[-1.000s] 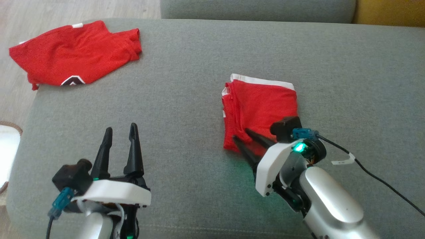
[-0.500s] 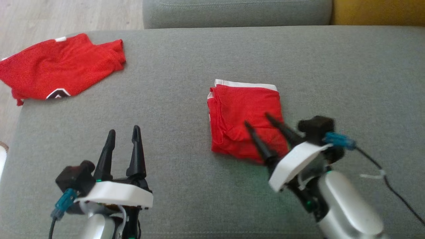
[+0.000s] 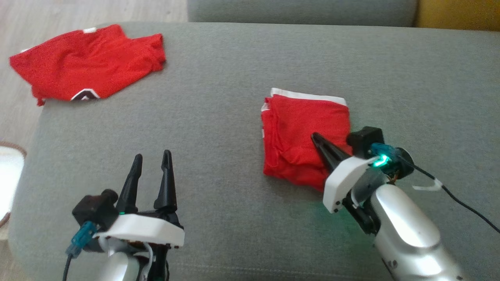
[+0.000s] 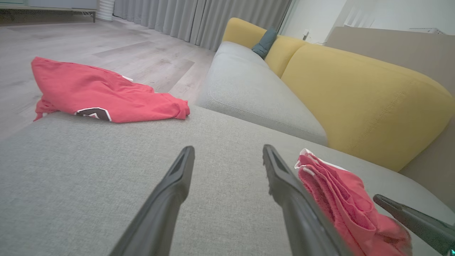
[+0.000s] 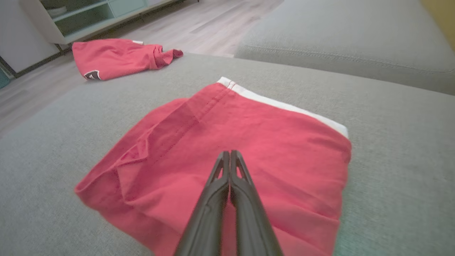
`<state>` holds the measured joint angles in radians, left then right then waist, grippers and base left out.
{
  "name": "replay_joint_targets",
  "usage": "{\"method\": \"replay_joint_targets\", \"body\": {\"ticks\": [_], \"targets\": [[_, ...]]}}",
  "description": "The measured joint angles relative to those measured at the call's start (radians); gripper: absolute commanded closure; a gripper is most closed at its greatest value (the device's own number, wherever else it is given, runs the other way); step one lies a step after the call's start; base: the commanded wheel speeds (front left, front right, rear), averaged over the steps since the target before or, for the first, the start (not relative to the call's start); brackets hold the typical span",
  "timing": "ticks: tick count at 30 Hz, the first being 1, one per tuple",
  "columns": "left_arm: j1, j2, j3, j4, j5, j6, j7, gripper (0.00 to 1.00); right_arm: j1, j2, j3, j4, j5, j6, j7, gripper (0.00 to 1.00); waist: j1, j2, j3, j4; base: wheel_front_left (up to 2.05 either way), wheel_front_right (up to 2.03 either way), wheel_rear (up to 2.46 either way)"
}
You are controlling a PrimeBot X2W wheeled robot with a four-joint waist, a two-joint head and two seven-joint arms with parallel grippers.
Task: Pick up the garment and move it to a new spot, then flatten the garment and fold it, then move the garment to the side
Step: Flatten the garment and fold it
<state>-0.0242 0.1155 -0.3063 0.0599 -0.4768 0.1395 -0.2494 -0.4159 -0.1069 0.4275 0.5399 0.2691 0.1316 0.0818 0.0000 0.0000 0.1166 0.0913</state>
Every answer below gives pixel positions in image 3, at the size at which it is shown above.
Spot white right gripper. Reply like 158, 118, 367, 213
311, 132, 380, 214

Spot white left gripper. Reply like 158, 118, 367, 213
93, 150, 186, 249

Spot red shorts with white band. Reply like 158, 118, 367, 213
260, 87, 352, 192

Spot red jersey with black number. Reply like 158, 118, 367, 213
9, 24, 167, 107

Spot white round basket brown rim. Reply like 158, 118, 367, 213
0, 141, 27, 229

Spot grey sofa seat cushion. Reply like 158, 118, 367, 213
187, 0, 419, 27

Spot large yellow sofa backrest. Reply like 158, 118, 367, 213
415, 0, 500, 32

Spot blue right camera connector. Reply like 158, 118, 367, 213
370, 142, 400, 167

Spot blue camera connector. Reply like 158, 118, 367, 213
370, 142, 400, 167
65, 221, 98, 258

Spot blue left camera connector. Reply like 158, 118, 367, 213
65, 221, 98, 258

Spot white cable tie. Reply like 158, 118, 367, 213
412, 178, 444, 192

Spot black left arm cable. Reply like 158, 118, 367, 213
62, 253, 75, 281

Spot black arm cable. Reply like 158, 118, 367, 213
62, 253, 75, 281
406, 156, 500, 234

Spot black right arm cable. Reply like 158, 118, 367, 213
406, 156, 500, 234

